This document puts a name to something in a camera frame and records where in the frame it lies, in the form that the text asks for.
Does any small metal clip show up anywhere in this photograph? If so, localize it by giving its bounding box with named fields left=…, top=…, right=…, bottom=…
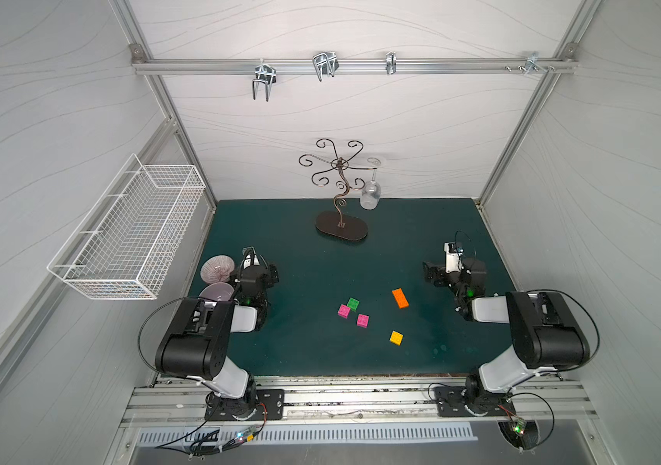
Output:
left=386, top=52, right=397, bottom=76

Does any pink ribbed glass lower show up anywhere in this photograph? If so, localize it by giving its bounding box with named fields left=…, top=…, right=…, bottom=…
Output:
left=199, top=282, right=235, bottom=302

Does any round black floor port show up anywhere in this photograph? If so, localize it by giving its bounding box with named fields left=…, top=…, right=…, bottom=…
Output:
left=498, top=420, right=541, bottom=451

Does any clear hanging wine glass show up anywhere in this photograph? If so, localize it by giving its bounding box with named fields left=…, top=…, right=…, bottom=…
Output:
left=359, top=157, right=383, bottom=210

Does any metal double hook middle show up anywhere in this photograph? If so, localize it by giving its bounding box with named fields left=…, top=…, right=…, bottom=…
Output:
left=312, top=52, right=339, bottom=81

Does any yellow square lego brick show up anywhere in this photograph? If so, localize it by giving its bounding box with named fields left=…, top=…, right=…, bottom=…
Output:
left=390, top=331, right=403, bottom=346

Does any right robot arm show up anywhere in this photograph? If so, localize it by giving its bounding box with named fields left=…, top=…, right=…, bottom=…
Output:
left=422, top=256, right=592, bottom=418

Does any aluminium top rail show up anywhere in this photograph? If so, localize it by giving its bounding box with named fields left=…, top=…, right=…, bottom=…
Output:
left=132, top=55, right=578, bottom=77

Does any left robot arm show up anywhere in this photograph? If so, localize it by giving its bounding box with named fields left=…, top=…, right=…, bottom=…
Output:
left=154, top=247, right=279, bottom=420

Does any aluminium rail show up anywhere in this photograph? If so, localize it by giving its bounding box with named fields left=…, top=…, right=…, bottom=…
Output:
left=121, top=375, right=599, bottom=426
left=132, top=55, right=578, bottom=77

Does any metal double hook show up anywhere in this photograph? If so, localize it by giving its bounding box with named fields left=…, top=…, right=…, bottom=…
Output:
left=312, top=52, right=339, bottom=81
left=252, top=63, right=277, bottom=102

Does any white wire basket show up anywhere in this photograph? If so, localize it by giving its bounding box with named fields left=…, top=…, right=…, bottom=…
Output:
left=47, top=154, right=206, bottom=300

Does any white slotted cable duct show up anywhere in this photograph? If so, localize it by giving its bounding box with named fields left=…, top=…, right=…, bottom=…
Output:
left=137, top=422, right=479, bottom=448

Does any magenta lego brick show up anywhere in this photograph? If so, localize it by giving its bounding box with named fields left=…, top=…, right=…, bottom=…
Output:
left=337, top=304, right=351, bottom=319
left=357, top=314, right=369, bottom=329

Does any orange long lego brick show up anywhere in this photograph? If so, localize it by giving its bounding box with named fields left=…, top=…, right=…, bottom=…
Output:
left=392, top=289, right=410, bottom=309

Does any aluminium front rail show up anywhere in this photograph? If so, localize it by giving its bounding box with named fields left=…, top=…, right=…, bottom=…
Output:
left=121, top=375, right=599, bottom=426

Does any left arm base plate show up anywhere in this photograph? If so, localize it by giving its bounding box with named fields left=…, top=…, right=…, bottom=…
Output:
left=204, top=389, right=286, bottom=422

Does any bronze scroll glass stand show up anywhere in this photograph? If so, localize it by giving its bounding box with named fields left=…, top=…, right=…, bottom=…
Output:
left=297, top=138, right=377, bottom=242

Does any metal bracket right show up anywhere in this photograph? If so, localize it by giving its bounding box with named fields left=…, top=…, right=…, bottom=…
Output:
left=504, top=52, right=557, bottom=76

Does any metal double hook left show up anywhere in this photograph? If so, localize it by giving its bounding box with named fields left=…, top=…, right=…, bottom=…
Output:
left=252, top=63, right=277, bottom=102

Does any green square lego brick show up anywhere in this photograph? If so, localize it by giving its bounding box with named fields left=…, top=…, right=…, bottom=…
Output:
left=347, top=298, right=359, bottom=311

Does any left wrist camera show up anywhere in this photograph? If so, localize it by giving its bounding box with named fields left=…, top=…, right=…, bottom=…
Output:
left=240, top=246, right=268, bottom=269

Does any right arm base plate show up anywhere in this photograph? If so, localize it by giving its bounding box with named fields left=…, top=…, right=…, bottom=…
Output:
left=430, top=385, right=516, bottom=418

